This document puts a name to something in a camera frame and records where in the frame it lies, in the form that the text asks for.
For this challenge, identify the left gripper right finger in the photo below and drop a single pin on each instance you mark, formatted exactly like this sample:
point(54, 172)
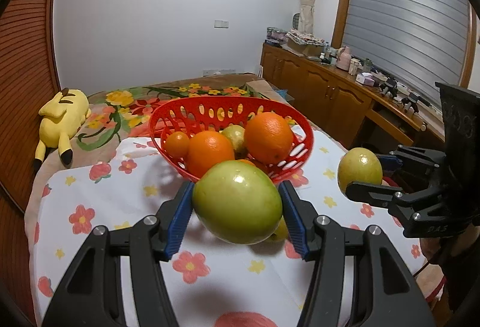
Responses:
point(385, 293)

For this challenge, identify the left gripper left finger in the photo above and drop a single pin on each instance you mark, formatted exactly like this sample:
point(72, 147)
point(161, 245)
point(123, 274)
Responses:
point(90, 292)

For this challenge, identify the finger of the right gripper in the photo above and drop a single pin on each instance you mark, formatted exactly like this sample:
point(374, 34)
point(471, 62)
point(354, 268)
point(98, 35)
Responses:
point(411, 158)
point(389, 198)

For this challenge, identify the large green pear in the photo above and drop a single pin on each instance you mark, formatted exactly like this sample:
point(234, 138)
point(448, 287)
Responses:
point(359, 165)

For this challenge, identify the yellow-green fruit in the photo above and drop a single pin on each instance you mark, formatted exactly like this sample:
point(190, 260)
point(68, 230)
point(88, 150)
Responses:
point(281, 233)

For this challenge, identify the large orange front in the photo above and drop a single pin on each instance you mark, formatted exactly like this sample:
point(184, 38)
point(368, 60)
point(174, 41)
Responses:
point(268, 138)

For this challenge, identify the large orange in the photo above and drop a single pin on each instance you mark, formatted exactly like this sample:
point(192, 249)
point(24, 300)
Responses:
point(206, 149)
point(268, 138)

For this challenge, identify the light green apple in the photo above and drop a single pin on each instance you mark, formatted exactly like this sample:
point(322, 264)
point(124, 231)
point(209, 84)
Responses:
point(237, 202)

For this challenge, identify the yellow fruit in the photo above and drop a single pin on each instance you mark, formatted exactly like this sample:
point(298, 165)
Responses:
point(235, 134)

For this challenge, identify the small tangerine hidden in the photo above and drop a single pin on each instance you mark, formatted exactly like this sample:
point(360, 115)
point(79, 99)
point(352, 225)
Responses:
point(177, 145)

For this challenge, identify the small tangerine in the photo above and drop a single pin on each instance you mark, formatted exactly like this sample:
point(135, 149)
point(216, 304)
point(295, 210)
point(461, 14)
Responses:
point(246, 161)

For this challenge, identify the person's right hand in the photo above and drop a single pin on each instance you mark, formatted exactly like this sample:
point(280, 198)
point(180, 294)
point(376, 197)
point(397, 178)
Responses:
point(430, 246)

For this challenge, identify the wooden sideboard cabinet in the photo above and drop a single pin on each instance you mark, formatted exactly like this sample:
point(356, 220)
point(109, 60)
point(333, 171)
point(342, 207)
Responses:
point(352, 114)

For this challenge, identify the tissue box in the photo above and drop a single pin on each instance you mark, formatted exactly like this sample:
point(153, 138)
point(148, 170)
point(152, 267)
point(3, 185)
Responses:
point(365, 79)

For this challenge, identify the pink kettle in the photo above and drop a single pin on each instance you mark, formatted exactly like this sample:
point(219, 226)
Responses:
point(344, 57)

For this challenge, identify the white fruit-print tablecloth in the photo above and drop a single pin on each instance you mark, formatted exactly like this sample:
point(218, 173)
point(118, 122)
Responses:
point(210, 282)

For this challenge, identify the grey window blind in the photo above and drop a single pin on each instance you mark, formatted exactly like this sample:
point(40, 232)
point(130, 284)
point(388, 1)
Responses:
point(419, 42)

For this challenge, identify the cardboard box with cloth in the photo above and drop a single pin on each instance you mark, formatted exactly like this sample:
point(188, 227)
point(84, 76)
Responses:
point(304, 43)

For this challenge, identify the yellow Pikachu plush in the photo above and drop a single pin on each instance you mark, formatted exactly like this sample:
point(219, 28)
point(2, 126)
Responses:
point(61, 118)

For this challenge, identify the floral bed blanket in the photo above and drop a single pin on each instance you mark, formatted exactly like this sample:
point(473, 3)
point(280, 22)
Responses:
point(124, 113)

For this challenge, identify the red perforated plastic basket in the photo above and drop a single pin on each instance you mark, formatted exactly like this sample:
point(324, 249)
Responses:
point(214, 113)

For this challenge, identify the wooden louvered wardrobe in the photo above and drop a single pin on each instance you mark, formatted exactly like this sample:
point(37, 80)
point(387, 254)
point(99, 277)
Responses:
point(29, 78)

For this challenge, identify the white wall switch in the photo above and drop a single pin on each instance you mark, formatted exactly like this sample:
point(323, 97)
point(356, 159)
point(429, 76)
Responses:
point(221, 24)

